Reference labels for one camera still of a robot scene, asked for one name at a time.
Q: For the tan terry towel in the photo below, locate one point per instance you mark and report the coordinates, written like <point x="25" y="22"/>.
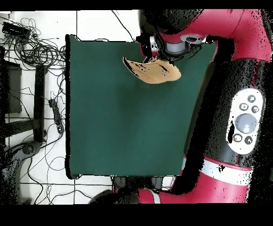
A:
<point x="155" y="72"/>

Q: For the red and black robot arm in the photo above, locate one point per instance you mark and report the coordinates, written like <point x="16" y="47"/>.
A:
<point x="224" y="181"/>

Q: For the dark flat panel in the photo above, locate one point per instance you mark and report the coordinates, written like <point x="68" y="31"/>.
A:
<point x="12" y="89"/>

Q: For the dark green table cloth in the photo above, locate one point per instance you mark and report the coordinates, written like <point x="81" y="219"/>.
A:
<point x="117" y="128"/>

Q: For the black power strip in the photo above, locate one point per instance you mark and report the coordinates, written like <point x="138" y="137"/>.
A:
<point x="56" y="115"/>

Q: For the black adapter box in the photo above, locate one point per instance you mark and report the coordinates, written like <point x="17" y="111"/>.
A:
<point x="15" y="29"/>

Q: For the black horizontal beam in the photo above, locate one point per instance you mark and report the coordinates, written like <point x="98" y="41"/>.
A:
<point x="19" y="128"/>

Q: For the dark curved stand base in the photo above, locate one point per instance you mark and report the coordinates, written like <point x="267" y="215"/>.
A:
<point x="27" y="148"/>

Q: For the black upright post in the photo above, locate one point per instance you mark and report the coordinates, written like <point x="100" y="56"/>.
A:
<point x="39" y="102"/>

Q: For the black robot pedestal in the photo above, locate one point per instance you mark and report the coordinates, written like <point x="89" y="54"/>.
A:
<point x="136" y="182"/>

